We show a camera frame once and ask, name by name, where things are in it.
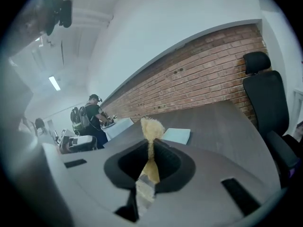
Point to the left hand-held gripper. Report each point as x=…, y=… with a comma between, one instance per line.
x=78, y=141

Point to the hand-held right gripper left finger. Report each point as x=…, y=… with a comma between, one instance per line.
x=94, y=174

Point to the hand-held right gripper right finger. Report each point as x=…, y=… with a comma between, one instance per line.
x=203, y=197

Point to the light blue rectangular pan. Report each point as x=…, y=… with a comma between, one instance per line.
x=177, y=135

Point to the yellow sponge cloth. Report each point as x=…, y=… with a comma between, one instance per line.
x=151, y=129

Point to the pale cloth covered table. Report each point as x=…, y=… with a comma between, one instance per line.
x=118, y=129

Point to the person's white shirt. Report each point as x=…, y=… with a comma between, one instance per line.
x=16, y=150

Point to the ceiling light panel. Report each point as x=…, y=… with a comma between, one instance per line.
x=54, y=83

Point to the black office chair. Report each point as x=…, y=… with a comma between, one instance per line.
x=265, y=98

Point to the person's head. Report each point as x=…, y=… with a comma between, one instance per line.
x=28, y=25

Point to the black head-mounted camera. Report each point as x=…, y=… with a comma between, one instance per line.
x=64, y=11

